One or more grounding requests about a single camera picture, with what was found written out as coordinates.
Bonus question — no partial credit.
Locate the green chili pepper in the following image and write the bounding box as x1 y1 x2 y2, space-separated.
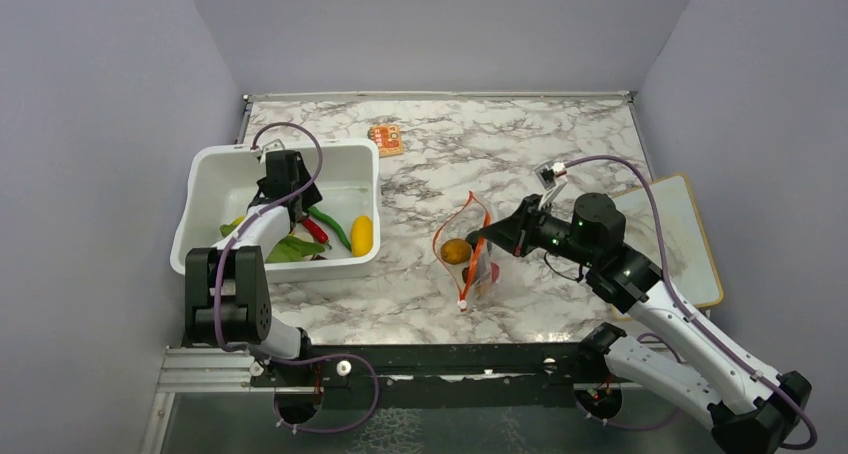
307 206 351 252

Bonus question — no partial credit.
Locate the brown kiwi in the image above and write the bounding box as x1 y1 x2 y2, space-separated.
439 238 474 265

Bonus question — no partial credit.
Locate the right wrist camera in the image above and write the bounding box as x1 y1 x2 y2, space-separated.
534 161 567 209

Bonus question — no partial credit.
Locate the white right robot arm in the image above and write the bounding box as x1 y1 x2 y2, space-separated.
479 193 818 453

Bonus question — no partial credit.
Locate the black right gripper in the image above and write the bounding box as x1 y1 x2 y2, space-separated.
479 194 598 268

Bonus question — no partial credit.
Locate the white board yellow rim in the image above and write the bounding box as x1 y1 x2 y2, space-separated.
613 173 724 309

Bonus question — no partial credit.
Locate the green leaf vegetable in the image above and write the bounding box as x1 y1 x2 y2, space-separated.
219 220 333 265

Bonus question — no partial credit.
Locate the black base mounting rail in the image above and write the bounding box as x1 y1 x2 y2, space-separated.
250 342 623 424

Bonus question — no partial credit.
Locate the yellow mango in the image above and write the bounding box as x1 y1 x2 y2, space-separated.
350 215 374 257

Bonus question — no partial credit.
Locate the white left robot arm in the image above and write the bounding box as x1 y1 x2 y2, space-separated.
184 150 322 385

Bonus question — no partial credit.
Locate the white plastic bin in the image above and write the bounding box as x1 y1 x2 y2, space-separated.
170 138 381 283

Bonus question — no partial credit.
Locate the red chili pepper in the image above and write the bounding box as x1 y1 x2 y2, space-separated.
300 218 329 245

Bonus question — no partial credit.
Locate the clear orange-zipper zip bag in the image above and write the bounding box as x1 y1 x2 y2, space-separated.
431 191 501 313

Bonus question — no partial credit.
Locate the dark green avocado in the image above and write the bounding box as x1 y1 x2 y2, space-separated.
464 230 492 253

